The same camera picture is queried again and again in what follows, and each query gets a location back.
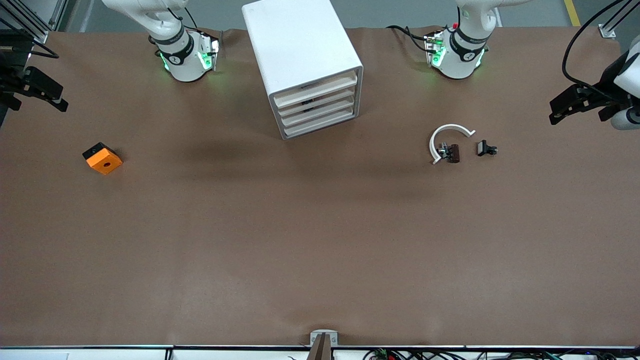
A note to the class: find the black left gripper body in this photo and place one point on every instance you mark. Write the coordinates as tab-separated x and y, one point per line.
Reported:
606	79

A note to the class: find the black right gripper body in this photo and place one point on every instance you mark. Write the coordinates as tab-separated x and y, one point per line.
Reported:
11	81

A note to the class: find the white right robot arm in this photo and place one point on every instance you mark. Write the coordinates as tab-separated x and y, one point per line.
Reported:
185	65

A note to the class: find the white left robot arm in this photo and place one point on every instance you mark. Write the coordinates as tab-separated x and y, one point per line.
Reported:
460	65

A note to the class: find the orange black button box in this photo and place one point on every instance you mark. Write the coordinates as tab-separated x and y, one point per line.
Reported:
105	162

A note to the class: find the small black component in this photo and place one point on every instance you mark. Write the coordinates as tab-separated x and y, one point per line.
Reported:
483	148

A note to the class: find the brown table cover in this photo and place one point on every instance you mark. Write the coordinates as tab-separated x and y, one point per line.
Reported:
300	250

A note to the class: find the aluminium frame profile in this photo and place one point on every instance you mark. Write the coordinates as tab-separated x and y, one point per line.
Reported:
607	31
40	36

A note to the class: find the grey mount bracket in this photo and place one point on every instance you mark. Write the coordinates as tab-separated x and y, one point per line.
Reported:
315	336

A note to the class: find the brown post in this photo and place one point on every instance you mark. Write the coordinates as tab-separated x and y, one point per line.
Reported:
320	351

